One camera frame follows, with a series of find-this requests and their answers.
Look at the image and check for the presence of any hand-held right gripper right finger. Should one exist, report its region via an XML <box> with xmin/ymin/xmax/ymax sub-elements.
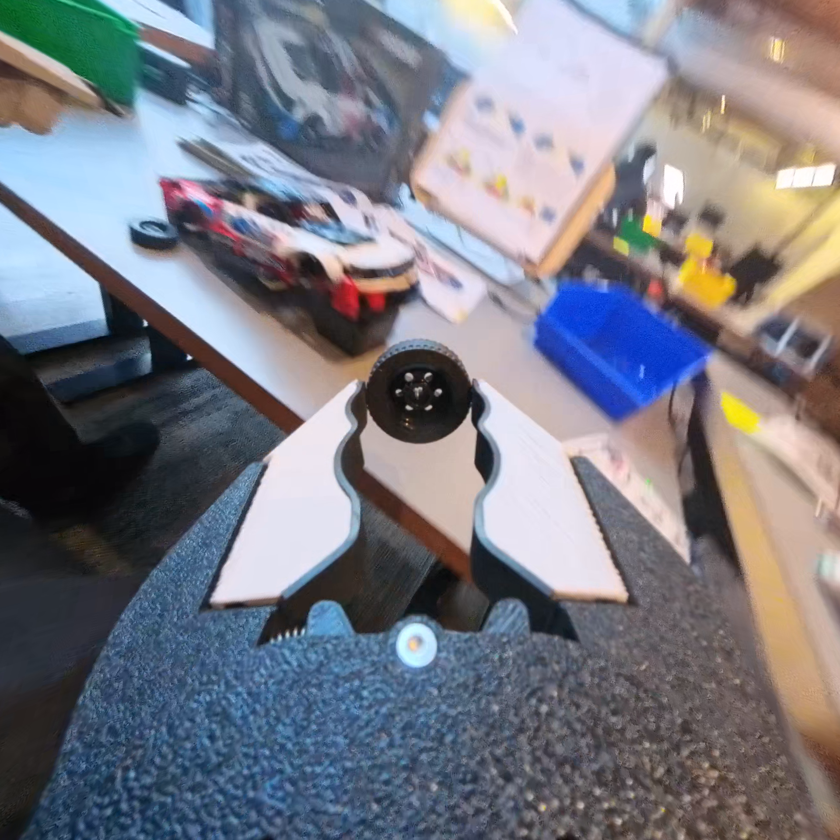
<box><xmin>470</xmin><ymin>379</ymin><xmax>630</xmax><ymax>636</ymax></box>

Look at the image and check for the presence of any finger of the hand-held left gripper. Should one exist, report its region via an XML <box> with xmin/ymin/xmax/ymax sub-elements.
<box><xmin>0</xmin><ymin>29</ymin><xmax>102</xmax><ymax>110</ymax></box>
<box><xmin>0</xmin><ymin>79</ymin><xmax>70</xmax><ymax>137</ymax></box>

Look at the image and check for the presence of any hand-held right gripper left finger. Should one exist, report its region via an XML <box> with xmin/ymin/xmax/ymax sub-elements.
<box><xmin>209</xmin><ymin>381</ymin><xmax>367</xmax><ymax>641</ymax></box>

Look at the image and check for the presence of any black toy wheel with rim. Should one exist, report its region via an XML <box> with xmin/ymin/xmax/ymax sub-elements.
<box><xmin>365</xmin><ymin>336</ymin><xmax>473</xmax><ymax>448</ymax></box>

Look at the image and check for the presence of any white brick toy race car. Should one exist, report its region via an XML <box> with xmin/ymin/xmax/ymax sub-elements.
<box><xmin>159</xmin><ymin>176</ymin><xmax>421</xmax><ymax>357</ymax></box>

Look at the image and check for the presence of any black desk leg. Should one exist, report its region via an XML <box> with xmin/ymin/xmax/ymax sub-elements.
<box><xmin>98</xmin><ymin>282</ymin><xmax>191</xmax><ymax>382</ymax></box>

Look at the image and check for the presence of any green storage bin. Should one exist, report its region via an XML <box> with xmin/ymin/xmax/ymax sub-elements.
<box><xmin>0</xmin><ymin>0</ymin><xmax>143</xmax><ymax>107</ymax></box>

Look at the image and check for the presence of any sticker sheet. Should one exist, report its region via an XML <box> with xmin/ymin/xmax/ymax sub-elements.
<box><xmin>563</xmin><ymin>432</ymin><xmax>693</xmax><ymax>562</ymax></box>

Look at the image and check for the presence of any black rounded box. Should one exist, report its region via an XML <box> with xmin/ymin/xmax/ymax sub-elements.
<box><xmin>139</xmin><ymin>46</ymin><xmax>217</xmax><ymax>106</ymax></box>

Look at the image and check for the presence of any black rubber toy tyre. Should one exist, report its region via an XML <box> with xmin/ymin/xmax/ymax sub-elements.
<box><xmin>129</xmin><ymin>217</ymin><xmax>180</xmax><ymax>251</ymax></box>

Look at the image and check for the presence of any blue storage bin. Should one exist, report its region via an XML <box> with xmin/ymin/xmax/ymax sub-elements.
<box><xmin>532</xmin><ymin>280</ymin><xmax>714</xmax><ymax>422</ymax></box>

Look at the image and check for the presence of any yellow note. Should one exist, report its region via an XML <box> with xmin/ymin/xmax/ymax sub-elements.
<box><xmin>718</xmin><ymin>390</ymin><xmax>762</xmax><ymax>434</ymax></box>

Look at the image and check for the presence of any open instruction booklet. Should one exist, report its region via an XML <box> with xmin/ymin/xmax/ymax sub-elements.
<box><xmin>176</xmin><ymin>134</ymin><xmax>492</xmax><ymax>324</ymax></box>

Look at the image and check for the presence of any yellow storage bin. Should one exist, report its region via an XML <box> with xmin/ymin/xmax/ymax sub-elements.
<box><xmin>676</xmin><ymin>233</ymin><xmax>738</xmax><ymax>309</ymax></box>

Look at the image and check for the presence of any dark toy car box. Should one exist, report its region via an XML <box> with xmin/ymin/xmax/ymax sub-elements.
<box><xmin>212</xmin><ymin>0</ymin><xmax>463</xmax><ymax>201</ymax></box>

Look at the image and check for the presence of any small green bin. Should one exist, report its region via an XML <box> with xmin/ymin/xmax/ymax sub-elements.
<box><xmin>613</xmin><ymin>215</ymin><xmax>665</xmax><ymax>257</ymax></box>

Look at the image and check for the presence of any wooden clipboard with instruction sheet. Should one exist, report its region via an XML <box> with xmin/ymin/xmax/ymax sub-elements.
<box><xmin>410</xmin><ymin>0</ymin><xmax>672</xmax><ymax>278</ymax></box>

